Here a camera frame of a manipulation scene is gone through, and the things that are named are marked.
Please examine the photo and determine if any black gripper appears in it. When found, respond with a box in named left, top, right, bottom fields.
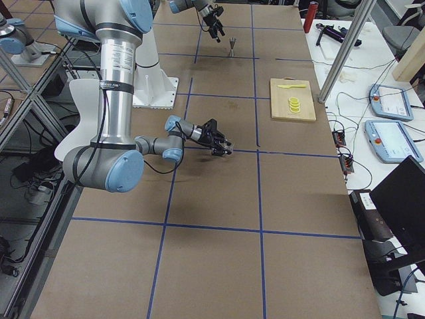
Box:
left=199, top=128, right=234, bottom=156
left=203, top=13, right=225, bottom=43

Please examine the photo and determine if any clear glass cup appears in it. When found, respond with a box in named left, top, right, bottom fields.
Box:
left=223, top=141, right=234, bottom=155

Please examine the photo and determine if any steel jigger measuring cup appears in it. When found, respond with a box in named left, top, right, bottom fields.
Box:
left=228, top=37, right=236, bottom=57

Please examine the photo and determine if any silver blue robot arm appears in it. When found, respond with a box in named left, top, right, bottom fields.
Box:
left=54, top=1, right=232, bottom=193
left=169, top=0, right=225, bottom=43

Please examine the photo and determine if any bamboo cutting board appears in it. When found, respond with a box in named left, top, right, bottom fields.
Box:
left=270, top=78, right=316, bottom=122

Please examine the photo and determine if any yellow plastic knife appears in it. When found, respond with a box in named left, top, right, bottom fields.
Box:
left=277, top=84, right=307, bottom=89

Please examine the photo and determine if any red cylinder bottle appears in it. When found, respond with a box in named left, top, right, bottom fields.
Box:
left=303, top=1, right=319, bottom=33

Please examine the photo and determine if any white chair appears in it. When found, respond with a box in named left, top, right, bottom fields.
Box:
left=54, top=78, right=100, bottom=161

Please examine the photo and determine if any near teach pendant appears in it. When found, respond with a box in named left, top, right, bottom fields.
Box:
left=364, top=120, right=423, bottom=163

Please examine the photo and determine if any teach pendant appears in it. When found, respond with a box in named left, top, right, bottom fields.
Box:
left=369, top=84, right=414, bottom=122
left=364, top=120, right=423, bottom=163

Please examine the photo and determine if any black box on table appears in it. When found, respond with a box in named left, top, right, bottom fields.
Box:
left=349, top=189, right=394, bottom=243

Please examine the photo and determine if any far teach pendant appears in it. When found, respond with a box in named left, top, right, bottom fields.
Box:
left=369, top=84, right=414, bottom=122

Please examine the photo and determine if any black monitor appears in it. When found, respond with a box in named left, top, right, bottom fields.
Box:
left=370, top=156, right=424, bottom=253

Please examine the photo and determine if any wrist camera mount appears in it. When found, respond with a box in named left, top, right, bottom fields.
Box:
left=202, top=118, right=217, bottom=134
left=211, top=5, right=224, bottom=17

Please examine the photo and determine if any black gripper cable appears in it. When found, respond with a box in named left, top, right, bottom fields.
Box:
left=142, top=122, right=185, bottom=175

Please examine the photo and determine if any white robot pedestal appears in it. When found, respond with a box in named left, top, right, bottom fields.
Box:
left=133, top=28, right=179, bottom=109

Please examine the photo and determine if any black handled tool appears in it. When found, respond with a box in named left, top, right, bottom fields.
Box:
left=315, top=23, right=349, bottom=46

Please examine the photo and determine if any aluminium frame post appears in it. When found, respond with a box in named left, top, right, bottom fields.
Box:
left=318, top=0, right=377, bottom=104

